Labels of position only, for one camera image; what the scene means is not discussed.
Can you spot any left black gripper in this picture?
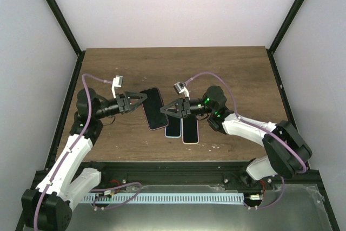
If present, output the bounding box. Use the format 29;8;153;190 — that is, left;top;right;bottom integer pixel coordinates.
95;91;148;120

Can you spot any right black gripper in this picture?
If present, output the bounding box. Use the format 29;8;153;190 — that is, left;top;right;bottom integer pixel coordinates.
161;97;214;118

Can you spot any maroon phone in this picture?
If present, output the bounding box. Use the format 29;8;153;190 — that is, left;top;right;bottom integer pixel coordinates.
140;88;168;130

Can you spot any light blue phone case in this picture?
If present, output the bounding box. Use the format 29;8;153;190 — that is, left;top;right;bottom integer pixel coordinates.
164;118;182;138

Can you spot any white phone case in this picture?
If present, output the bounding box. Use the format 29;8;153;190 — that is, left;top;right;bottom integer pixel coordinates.
182;116;200;144

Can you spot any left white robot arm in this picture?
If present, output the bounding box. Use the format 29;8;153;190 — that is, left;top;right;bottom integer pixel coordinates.
21;88;147;230

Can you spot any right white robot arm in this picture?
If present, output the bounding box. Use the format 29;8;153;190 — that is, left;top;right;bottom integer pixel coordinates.
160;85;312;189

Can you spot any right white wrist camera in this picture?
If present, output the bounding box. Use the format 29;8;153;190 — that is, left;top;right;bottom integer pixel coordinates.
174;82;190;100

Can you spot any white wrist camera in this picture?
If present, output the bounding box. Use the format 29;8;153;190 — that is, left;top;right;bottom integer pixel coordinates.
111;75;123;98
174;82;190;100

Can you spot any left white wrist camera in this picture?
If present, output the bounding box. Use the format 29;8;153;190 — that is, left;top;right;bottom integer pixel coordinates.
111;75;123;98

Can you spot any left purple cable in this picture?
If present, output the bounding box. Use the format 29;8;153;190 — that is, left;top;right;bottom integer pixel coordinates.
32;74;113;230

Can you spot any black aluminium frame rail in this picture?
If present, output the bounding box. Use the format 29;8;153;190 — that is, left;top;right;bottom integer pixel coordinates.
35;161;320;188

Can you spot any light blue slotted cable duct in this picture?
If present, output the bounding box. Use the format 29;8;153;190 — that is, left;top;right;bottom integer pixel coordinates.
80;193;244;205

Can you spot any left black frame post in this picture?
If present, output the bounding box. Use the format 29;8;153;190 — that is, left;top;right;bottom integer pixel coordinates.
29;0;83;56

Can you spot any black frame post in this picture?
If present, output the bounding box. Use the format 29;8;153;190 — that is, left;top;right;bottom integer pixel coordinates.
29;0;83;56
269;0;322;53

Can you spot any right black frame post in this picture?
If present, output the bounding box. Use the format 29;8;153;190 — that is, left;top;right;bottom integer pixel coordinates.
269;0;322;53

